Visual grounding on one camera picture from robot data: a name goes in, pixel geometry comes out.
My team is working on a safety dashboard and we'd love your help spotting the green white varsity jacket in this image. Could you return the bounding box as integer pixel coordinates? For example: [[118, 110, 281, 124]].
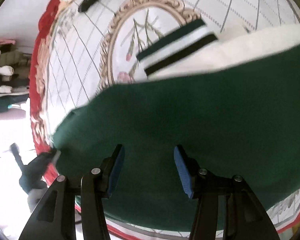
[[53, 20, 300, 231]]

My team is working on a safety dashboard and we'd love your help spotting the clothes rack with garments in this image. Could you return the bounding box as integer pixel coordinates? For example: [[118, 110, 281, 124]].
[[0, 39, 32, 114]]

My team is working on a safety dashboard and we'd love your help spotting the red floral blanket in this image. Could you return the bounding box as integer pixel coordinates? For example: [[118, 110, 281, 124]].
[[30, 0, 300, 239]]

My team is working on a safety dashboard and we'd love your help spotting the white checkered floral cloth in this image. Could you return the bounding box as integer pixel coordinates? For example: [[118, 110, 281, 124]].
[[45, 0, 300, 146]]

